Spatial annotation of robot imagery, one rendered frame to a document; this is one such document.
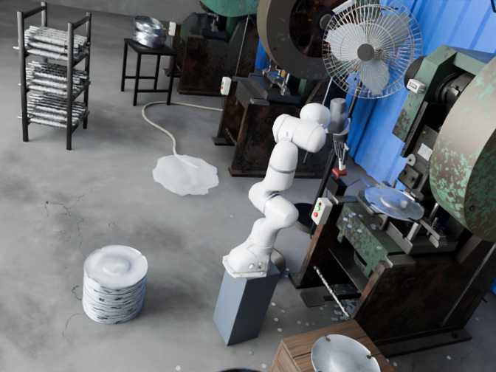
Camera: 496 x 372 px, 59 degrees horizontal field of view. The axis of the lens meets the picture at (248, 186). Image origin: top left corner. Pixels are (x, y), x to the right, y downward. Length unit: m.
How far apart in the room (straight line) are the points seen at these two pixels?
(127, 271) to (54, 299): 0.42
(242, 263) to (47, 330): 0.95
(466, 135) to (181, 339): 1.54
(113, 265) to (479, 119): 1.65
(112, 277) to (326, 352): 1.01
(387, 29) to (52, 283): 2.25
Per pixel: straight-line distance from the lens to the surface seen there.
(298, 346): 1.92
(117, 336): 2.24
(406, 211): 2.20
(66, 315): 2.33
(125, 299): 2.17
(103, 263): 2.22
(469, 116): 1.59
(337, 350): 1.97
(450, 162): 1.64
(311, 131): 1.69
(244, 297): 2.04
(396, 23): 2.68
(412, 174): 2.16
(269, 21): 2.97
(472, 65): 2.07
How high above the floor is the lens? 1.76
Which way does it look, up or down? 30 degrees down
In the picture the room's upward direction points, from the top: 15 degrees clockwise
